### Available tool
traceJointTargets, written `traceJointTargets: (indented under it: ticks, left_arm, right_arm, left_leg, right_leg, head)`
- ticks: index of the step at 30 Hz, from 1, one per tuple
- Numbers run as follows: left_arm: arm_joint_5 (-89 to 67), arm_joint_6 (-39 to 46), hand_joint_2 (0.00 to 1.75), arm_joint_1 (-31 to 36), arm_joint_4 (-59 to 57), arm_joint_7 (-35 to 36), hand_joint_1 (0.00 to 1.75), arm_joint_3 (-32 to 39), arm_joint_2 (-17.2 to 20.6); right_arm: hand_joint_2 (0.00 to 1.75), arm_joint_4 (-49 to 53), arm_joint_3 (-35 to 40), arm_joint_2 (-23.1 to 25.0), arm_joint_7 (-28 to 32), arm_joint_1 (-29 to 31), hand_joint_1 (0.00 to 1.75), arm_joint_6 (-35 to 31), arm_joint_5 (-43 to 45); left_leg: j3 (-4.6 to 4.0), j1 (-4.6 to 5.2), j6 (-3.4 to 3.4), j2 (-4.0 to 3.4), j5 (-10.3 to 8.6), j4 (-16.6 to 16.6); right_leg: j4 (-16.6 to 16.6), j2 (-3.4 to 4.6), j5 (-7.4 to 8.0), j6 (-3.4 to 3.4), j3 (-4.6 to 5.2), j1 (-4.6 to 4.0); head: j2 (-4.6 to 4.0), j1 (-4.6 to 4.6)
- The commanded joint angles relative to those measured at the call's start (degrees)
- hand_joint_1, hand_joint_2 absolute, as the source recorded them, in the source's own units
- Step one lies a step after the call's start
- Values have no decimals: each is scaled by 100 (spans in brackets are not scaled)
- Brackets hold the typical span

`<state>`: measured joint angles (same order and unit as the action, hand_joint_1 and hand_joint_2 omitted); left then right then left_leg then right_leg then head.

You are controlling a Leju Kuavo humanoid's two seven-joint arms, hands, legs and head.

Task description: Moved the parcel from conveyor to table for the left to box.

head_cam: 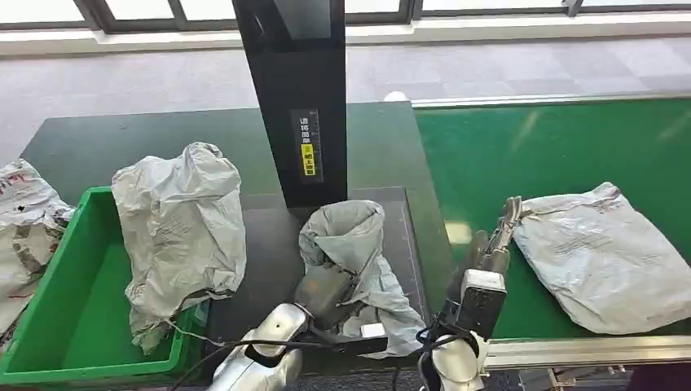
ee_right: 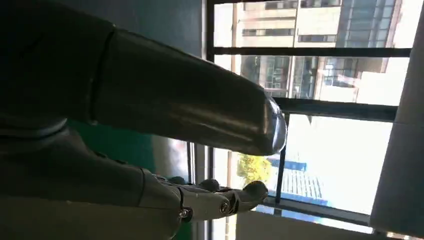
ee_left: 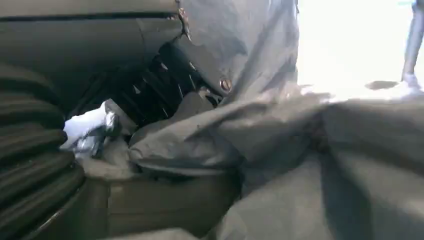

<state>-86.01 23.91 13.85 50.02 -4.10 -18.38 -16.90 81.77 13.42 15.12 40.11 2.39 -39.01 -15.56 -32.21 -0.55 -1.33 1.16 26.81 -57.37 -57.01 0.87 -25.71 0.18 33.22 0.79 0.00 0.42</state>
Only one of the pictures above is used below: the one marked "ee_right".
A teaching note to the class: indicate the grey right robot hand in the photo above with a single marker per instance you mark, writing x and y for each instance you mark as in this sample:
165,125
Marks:
149,99

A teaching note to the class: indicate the yellow tree outside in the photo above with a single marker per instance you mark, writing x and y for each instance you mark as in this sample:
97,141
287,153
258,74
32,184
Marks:
254,168

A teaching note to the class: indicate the beige building outside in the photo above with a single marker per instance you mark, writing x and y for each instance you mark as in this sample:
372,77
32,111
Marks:
318,46

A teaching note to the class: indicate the dark window frame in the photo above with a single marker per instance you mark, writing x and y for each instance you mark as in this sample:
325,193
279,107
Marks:
311,106

